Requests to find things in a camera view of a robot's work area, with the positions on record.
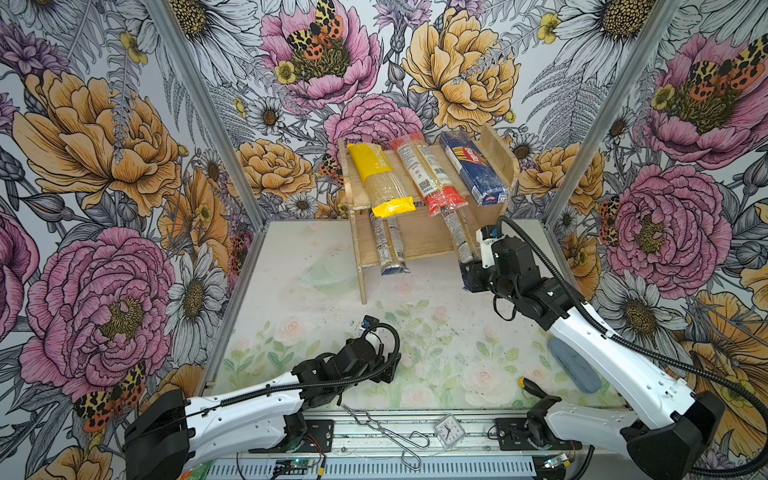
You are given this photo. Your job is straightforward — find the Ankara spaghetti bag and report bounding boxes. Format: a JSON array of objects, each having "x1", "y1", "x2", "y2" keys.
[
  {"x1": 369, "y1": 212, "x2": 410, "y2": 276},
  {"x1": 441, "y1": 208, "x2": 478, "y2": 264}
]

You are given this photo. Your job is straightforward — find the blue Barilla spaghetti box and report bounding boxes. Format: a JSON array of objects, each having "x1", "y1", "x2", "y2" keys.
[{"x1": 437, "y1": 130, "x2": 509, "y2": 206}]

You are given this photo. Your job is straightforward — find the red spaghetti bag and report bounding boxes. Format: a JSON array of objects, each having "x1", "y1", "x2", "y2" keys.
[{"x1": 391, "y1": 133, "x2": 468, "y2": 216}]

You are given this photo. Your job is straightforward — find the yellow spaghetti bag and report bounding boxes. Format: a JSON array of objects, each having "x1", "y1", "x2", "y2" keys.
[{"x1": 347, "y1": 143, "x2": 416, "y2": 219}]

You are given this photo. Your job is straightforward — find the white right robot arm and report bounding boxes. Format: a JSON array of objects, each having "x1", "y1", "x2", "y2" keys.
[{"x1": 468, "y1": 226, "x2": 724, "y2": 479}]

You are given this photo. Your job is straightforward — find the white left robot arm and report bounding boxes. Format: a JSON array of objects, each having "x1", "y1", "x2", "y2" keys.
[{"x1": 124, "y1": 337, "x2": 401, "y2": 479}]

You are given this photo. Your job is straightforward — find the wooden two-tier shelf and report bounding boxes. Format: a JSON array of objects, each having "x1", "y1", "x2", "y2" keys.
[{"x1": 337, "y1": 124, "x2": 521, "y2": 304}]

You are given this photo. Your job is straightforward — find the small white clock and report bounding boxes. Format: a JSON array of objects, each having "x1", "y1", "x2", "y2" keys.
[{"x1": 434, "y1": 414, "x2": 466, "y2": 450}]

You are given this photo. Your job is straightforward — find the grey blue oval pad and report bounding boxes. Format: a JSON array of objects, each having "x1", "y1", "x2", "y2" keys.
[{"x1": 547, "y1": 338, "x2": 602, "y2": 394}]

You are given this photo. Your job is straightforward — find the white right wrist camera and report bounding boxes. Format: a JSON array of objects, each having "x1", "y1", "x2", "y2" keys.
[{"x1": 476, "y1": 224, "x2": 499, "y2": 269}]

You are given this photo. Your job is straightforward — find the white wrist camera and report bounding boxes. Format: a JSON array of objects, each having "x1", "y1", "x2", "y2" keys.
[
  {"x1": 360, "y1": 315, "x2": 380, "y2": 338},
  {"x1": 476, "y1": 224, "x2": 499, "y2": 269}
]

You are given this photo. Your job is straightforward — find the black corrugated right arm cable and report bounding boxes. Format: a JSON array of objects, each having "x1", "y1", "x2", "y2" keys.
[{"x1": 496, "y1": 215, "x2": 768, "y2": 478}]

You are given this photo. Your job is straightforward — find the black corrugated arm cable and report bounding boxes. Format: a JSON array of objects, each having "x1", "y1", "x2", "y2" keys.
[
  {"x1": 496, "y1": 215, "x2": 768, "y2": 478},
  {"x1": 179, "y1": 314, "x2": 402, "y2": 445}
]

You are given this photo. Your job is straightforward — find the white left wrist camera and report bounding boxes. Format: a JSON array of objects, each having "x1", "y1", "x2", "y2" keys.
[{"x1": 360, "y1": 315, "x2": 380, "y2": 338}]

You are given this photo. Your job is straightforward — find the metal wire tongs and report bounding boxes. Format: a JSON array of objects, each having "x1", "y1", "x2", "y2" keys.
[{"x1": 341, "y1": 404, "x2": 431, "y2": 471}]

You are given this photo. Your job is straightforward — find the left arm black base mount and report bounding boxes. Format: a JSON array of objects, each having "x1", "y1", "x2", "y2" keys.
[{"x1": 248, "y1": 419, "x2": 335, "y2": 454}]

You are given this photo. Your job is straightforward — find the yellow black handled tool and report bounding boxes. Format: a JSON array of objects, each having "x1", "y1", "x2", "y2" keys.
[{"x1": 518, "y1": 377, "x2": 548, "y2": 399}]

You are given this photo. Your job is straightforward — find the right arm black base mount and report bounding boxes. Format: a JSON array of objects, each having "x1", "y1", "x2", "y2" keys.
[{"x1": 486, "y1": 417, "x2": 583, "y2": 452}]

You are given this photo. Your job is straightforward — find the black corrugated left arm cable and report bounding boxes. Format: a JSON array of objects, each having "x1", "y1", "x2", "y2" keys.
[{"x1": 179, "y1": 314, "x2": 402, "y2": 445}]

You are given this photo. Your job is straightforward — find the white slotted cable duct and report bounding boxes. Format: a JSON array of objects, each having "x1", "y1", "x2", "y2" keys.
[{"x1": 207, "y1": 456, "x2": 536, "y2": 479}]

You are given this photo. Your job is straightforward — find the aluminium corner post right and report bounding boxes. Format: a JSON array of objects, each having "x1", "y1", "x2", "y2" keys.
[{"x1": 544, "y1": 0, "x2": 681, "y2": 227}]

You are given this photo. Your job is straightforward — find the aluminium corner post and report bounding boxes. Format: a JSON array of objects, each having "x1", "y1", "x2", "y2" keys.
[
  {"x1": 544, "y1": 0, "x2": 681, "y2": 227},
  {"x1": 147, "y1": 1, "x2": 267, "y2": 233}
]

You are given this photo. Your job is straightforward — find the aluminium corner post left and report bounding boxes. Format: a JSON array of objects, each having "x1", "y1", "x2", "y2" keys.
[{"x1": 147, "y1": 1, "x2": 267, "y2": 233}]

